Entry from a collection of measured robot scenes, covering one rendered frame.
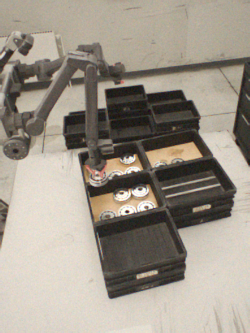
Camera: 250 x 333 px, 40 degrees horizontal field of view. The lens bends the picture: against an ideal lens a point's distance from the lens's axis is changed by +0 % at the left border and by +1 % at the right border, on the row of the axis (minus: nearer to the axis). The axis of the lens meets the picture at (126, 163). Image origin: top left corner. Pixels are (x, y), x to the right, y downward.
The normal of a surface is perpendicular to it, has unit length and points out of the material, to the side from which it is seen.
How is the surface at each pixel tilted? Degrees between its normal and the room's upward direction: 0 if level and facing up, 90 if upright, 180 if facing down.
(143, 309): 0
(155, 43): 90
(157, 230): 0
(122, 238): 0
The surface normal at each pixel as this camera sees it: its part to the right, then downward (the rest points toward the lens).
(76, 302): -0.07, -0.74
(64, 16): 0.11, 0.65
